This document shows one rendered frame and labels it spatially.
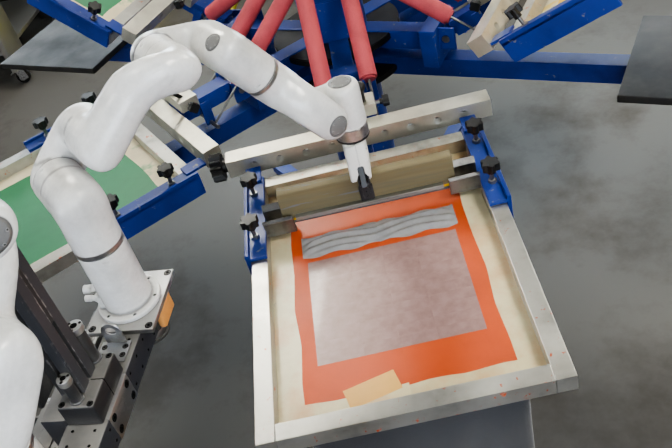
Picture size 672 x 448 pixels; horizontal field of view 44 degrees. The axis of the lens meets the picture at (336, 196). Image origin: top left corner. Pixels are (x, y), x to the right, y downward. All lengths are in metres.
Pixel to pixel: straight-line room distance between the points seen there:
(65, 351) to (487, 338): 0.77
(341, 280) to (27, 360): 0.86
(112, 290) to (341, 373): 0.46
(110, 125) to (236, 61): 0.26
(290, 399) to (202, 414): 1.34
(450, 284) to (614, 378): 1.13
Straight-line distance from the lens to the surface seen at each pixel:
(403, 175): 1.87
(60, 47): 3.29
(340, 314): 1.74
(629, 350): 2.84
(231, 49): 1.52
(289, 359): 1.69
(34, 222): 2.38
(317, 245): 1.90
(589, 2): 1.98
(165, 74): 1.44
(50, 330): 1.43
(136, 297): 1.63
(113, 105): 1.46
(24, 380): 1.14
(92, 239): 1.53
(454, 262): 1.79
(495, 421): 1.74
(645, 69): 2.32
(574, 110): 3.82
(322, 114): 1.62
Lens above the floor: 2.21
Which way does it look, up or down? 38 degrees down
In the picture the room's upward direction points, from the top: 16 degrees counter-clockwise
